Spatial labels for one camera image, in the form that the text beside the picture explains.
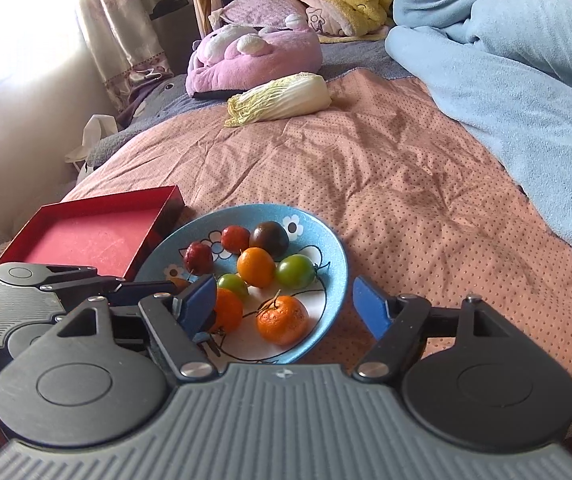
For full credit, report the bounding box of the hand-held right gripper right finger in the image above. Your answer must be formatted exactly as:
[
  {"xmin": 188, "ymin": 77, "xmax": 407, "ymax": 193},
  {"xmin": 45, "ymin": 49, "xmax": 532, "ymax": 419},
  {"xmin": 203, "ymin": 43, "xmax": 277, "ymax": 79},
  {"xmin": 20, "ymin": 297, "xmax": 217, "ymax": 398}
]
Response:
[{"xmin": 351, "ymin": 275, "xmax": 513, "ymax": 382}]

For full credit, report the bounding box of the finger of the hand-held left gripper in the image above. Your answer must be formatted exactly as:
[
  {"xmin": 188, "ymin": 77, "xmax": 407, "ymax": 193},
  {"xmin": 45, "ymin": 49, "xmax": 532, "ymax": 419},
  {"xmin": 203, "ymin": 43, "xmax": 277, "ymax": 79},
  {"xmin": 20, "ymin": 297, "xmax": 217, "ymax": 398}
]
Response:
[
  {"xmin": 38, "ymin": 266, "xmax": 179, "ymax": 308},
  {"xmin": 192, "ymin": 327, "xmax": 223, "ymax": 358}
]

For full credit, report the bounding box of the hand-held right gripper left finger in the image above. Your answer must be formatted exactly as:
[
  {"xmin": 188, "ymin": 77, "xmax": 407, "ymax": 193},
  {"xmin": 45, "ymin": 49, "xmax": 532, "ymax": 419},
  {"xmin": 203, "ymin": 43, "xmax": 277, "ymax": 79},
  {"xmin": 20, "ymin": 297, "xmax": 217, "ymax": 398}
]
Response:
[{"xmin": 55, "ymin": 274, "xmax": 221, "ymax": 381}]

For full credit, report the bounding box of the dark green tomato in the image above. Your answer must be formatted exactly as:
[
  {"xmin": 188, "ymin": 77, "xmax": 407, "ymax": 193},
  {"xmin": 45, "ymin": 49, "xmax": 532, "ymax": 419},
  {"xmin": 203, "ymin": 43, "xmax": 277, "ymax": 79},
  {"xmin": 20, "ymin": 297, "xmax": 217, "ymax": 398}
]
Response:
[{"xmin": 216, "ymin": 273, "xmax": 250, "ymax": 302}]

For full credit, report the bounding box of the dark red tomato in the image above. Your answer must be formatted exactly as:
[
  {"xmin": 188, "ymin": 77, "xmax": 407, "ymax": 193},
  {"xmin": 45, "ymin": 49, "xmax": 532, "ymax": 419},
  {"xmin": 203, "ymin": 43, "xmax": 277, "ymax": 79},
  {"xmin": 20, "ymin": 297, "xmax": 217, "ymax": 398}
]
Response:
[{"xmin": 183, "ymin": 241, "xmax": 215, "ymax": 277}]

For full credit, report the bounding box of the red box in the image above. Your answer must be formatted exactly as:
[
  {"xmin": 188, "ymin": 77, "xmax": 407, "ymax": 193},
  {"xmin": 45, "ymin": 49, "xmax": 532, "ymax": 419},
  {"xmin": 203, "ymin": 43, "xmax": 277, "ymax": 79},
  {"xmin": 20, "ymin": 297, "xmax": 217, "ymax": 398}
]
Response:
[{"xmin": 0, "ymin": 185, "xmax": 186, "ymax": 283}]

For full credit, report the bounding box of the blue flowered plate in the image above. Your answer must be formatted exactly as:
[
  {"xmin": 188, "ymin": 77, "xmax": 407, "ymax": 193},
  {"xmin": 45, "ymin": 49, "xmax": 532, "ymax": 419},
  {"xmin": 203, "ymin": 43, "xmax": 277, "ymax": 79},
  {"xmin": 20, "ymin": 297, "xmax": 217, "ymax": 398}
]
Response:
[{"xmin": 133, "ymin": 203, "xmax": 349, "ymax": 365}]

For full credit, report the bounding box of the orange tomato with stem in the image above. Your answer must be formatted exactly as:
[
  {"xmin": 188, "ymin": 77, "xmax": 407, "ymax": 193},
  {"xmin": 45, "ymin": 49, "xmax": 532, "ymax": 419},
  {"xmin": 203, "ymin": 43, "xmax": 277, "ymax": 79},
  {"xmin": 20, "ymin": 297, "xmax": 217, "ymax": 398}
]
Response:
[{"xmin": 256, "ymin": 294, "xmax": 311, "ymax": 346}]

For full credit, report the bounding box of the light green tomato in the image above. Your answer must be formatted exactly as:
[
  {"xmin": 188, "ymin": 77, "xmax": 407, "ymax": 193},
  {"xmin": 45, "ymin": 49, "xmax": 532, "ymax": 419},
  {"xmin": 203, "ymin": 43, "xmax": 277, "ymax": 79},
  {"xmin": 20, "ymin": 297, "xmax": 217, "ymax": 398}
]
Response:
[{"xmin": 274, "ymin": 254, "xmax": 316, "ymax": 290}]

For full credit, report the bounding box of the dark brown tomato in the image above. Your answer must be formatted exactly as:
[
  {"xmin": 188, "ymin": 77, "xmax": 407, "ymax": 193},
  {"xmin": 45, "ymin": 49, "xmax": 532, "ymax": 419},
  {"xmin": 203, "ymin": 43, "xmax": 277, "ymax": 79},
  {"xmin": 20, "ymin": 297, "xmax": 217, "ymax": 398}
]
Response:
[{"xmin": 249, "ymin": 220, "xmax": 291, "ymax": 260}]

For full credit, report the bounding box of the pink dotted bedspread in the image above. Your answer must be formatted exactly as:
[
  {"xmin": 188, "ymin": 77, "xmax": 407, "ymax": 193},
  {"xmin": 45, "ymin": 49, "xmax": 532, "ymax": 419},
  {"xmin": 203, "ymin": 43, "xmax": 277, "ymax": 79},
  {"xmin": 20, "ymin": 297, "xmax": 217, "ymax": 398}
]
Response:
[{"xmin": 61, "ymin": 69, "xmax": 572, "ymax": 391}]

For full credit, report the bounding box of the white bag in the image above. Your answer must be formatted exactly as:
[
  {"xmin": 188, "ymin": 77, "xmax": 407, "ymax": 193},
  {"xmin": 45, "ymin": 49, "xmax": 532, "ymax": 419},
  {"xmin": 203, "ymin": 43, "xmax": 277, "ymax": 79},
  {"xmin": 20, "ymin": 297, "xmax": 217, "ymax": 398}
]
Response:
[{"xmin": 64, "ymin": 114, "xmax": 118, "ymax": 181}]

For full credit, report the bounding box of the grey plush toy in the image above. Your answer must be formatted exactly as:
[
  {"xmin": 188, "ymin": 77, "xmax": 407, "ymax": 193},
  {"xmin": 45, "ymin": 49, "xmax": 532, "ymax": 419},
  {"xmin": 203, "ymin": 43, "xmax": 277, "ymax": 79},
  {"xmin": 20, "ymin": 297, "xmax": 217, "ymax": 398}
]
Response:
[{"xmin": 116, "ymin": 72, "xmax": 192, "ymax": 128}]

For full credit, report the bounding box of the napa cabbage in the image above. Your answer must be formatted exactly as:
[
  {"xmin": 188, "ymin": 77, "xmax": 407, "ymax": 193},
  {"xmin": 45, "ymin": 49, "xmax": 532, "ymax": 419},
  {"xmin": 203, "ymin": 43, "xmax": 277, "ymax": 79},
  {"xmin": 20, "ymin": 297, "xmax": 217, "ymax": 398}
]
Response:
[{"xmin": 224, "ymin": 73, "xmax": 331, "ymax": 128}]

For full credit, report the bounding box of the pink plush pillow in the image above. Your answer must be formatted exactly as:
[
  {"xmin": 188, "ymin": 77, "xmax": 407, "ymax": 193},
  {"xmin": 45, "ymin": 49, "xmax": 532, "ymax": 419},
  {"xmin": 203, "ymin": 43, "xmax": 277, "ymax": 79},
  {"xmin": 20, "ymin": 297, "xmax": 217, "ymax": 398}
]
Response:
[{"xmin": 186, "ymin": 24, "xmax": 323, "ymax": 101}]

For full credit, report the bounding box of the patterned beige curtain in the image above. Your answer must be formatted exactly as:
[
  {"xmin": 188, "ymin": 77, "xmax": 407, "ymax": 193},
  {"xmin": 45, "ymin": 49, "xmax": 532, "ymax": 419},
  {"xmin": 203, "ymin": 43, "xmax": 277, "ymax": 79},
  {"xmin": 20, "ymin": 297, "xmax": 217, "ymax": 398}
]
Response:
[{"xmin": 73, "ymin": 0, "xmax": 174, "ymax": 116}]

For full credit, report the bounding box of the dark shelf rack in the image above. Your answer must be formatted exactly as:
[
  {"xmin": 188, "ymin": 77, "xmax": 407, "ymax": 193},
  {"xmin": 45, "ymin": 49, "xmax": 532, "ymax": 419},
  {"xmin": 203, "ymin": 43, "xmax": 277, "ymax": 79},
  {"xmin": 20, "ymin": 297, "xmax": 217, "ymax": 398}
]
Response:
[{"xmin": 136, "ymin": 0, "xmax": 202, "ymax": 73}]

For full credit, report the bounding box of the light blue blanket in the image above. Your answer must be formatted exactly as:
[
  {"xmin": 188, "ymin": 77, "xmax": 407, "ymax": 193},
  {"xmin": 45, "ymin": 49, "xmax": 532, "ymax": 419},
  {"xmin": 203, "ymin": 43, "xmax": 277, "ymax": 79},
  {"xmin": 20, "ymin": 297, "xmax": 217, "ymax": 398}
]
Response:
[{"xmin": 385, "ymin": 0, "xmax": 572, "ymax": 286}]

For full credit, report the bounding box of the bright window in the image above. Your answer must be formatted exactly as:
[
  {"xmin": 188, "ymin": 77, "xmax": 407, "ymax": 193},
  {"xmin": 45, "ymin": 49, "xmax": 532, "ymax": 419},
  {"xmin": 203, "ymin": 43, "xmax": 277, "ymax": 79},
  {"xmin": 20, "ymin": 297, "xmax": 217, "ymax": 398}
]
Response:
[{"xmin": 0, "ymin": 0, "xmax": 84, "ymax": 101}]

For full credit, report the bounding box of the wooden pole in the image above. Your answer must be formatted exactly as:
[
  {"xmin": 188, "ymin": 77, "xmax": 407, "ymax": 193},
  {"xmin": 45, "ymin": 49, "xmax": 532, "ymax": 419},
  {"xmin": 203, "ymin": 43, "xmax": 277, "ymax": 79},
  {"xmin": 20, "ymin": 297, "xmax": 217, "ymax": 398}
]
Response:
[{"xmin": 187, "ymin": 0, "xmax": 227, "ymax": 41}]

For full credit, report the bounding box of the lilac pillow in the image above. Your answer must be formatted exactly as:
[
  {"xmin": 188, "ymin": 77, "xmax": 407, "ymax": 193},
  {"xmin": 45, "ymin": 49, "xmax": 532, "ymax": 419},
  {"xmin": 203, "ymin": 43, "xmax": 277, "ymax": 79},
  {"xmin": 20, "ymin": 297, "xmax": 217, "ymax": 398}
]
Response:
[{"xmin": 209, "ymin": 0, "xmax": 309, "ymax": 31}]

